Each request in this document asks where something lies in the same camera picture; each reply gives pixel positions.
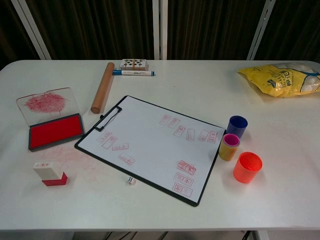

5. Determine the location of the white stamp with red base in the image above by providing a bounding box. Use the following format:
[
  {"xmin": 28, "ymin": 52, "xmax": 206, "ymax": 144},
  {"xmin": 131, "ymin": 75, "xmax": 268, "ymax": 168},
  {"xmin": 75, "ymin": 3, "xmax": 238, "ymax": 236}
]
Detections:
[{"xmin": 32, "ymin": 161, "xmax": 69, "ymax": 187}]

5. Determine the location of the blue round stamp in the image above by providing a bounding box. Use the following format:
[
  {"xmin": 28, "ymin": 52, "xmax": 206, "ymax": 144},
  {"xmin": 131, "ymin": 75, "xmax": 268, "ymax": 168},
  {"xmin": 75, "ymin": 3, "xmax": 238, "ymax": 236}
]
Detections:
[{"xmin": 226, "ymin": 115, "xmax": 249, "ymax": 139}]

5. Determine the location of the white stamped paper sheet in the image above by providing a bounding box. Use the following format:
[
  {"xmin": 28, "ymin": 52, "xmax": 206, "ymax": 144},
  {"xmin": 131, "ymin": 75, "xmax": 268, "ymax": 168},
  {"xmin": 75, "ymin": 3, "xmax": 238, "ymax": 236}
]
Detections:
[{"xmin": 77, "ymin": 96, "xmax": 226, "ymax": 205}]

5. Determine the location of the blue whiteboard marker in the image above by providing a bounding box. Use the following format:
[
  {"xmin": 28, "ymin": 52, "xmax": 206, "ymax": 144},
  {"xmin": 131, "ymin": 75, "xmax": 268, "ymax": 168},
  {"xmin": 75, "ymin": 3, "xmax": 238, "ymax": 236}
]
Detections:
[{"xmin": 112, "ymin": 69, "xmax": 156, "ymax": 77}]

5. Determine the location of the wooden rolling pin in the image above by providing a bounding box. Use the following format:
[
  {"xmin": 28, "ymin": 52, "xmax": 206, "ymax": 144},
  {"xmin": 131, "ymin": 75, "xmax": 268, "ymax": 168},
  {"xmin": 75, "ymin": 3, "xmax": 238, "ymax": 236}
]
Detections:
[{"xmin": 90, "ymin": 62, "xmax": 116, "ymax": 115}]

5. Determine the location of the pink plastic cup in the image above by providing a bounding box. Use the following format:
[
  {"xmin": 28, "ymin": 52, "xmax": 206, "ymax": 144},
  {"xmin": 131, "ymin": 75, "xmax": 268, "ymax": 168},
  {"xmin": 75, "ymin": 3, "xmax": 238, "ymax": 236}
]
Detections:
[{"xmin": 223, "ymin": 133, "xmax": 241, "ymax": 147}]

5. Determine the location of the orange plastic cup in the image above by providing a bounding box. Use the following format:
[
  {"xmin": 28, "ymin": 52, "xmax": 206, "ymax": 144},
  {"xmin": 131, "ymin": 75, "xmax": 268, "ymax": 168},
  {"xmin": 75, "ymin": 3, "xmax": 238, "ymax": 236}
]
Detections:
[{"xmin": 233, "ymin": 151, "xmax": 264, "ymax": 184}]

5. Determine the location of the red ink pad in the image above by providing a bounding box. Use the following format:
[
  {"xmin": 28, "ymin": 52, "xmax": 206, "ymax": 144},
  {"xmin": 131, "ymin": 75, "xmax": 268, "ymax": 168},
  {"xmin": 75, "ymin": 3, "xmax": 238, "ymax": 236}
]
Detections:
[{"xmin": 16, "ymin": 87, "xmax": 85, "ymax": 151}]

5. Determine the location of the dark curtain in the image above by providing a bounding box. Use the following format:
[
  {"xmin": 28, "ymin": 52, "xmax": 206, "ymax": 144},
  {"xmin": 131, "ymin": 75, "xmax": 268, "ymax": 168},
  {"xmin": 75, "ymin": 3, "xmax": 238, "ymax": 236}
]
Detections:
[{"xmin": 0, "ymin": 0, "xmax": 320, "ymax": 71}]

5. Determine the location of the yellow cotton ball bag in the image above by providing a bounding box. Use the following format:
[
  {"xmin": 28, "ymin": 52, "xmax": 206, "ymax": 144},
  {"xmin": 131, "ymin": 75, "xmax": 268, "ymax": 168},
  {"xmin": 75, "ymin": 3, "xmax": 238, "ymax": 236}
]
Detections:
[{"xmin": 236, "ymin": 62, "xmax": 320, "ymax": 99}]

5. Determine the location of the white upright frame post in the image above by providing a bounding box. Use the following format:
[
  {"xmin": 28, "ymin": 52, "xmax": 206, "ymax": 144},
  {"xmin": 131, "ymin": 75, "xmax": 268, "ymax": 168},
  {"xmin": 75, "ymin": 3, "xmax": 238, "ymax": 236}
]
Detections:
[{"xmin": 152, "ymin": 0, "xmax": 168, "ymax": 60}]

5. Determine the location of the white slanted frame post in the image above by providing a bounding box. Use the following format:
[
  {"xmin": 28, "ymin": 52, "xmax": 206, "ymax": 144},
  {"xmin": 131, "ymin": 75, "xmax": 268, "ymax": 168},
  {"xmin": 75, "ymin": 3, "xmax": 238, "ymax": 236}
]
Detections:
[
  {"xmin": 246, "ymin": 0, "xmax": 277, "ymax": 61},
  {"xmin": 11, "ymin": 0, "xmax": 52, "ymax": 60}
]

